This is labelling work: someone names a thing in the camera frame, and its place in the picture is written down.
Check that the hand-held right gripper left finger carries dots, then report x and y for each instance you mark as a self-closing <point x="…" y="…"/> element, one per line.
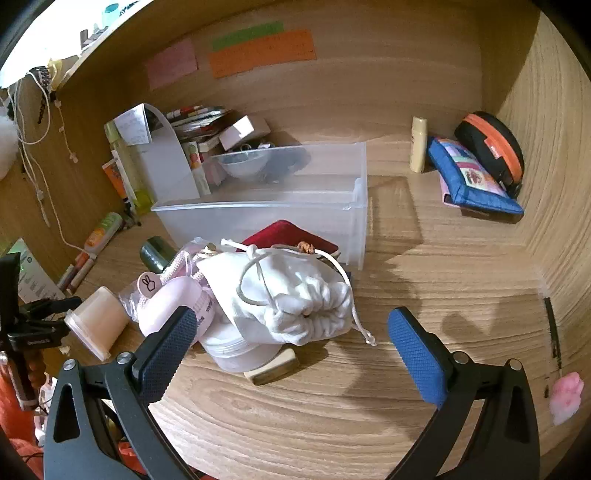
<point x="168" y="350"/>

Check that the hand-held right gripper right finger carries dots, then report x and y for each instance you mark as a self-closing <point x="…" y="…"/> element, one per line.
<point x="418" y="355"/>

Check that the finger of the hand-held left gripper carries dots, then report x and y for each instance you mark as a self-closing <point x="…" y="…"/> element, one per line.
<point x="51" y="307"/>

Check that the pink mini fan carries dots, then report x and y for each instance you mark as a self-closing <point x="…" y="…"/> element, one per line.
<point x="171" y="300"/>

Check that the white round jar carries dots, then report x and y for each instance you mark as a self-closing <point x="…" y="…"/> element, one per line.
<point x="231" y="353"/>

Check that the dark green tube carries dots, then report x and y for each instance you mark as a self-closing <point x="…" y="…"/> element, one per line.
<point x="154" y="254"/>

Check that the eraser with tan sleeve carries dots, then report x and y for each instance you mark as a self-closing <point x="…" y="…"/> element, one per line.
<point x="272" y="369"/>

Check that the red pouch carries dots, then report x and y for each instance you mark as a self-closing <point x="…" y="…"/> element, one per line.
<point x="281" y="233"/>

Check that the translucent plastic storage box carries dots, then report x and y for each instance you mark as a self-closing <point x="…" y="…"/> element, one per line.
<point x="277" y="217"/>

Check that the wooden desktop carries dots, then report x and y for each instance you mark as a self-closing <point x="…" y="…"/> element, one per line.
<point x="323" y="415"/>

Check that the green white card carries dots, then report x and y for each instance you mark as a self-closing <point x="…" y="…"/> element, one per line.
<point x="34" y="277"/>

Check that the white orange marker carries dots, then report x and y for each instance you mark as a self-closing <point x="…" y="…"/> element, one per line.
<point x="76" y="270"/>
<point x="83" y="277"/>

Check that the translucent beige cup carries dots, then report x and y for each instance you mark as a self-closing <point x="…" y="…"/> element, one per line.
<point x="99" y="318"/>

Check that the orange green tube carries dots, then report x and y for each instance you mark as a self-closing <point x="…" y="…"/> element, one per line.
<point x="102" y="233"/>

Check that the orange cloth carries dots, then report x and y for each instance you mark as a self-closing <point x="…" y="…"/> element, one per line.
<point x="14" y="434"/>

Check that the orange packet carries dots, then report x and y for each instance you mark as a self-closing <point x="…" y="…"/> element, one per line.
<point x="114" y="177"/>

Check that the pink fluffy toy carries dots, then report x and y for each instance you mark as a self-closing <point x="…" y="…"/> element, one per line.
<point x="567" y="399"/>

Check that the green bottle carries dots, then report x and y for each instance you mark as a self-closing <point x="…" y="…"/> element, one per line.
<point x="124" y="166"/>

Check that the pink flat case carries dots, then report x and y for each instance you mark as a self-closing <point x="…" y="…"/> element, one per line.
<point x="448" y="194"/>

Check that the blue zip pouch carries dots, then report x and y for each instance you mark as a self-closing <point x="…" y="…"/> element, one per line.
<point x="466" y="189"/>

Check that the white file holder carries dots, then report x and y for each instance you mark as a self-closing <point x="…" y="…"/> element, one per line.
<point x="166" y="170"/>

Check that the fruit print box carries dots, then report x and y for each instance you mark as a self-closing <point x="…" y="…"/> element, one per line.
<point x="198" y="166"/>

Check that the white paper receipt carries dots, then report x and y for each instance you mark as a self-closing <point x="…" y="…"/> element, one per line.
<point x="133" y="127"/>

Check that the clear bowl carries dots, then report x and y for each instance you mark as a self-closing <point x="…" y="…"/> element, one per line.
<point x="240" y="166"/>

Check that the cream lotion bottle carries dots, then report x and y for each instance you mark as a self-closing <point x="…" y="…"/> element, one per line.
<point x="419" y="147"/>

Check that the black orange round case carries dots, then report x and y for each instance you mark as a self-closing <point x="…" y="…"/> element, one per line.
<point x="496" y="143"/>

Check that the small white box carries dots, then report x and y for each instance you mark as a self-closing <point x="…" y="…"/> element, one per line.
<point x="242" y="131"/>

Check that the stack of booklets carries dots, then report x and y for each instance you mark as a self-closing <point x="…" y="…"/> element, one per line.
<point x="198" y="121"/>

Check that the pink sticky note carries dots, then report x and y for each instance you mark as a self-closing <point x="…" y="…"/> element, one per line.
<point x="171" y="63"/>

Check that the orange sticky note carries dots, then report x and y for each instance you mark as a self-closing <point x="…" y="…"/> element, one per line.
<point x="263" y="55"/>

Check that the green sticky note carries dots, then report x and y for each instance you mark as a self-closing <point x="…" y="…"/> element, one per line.
<point x="247" y="36"/>

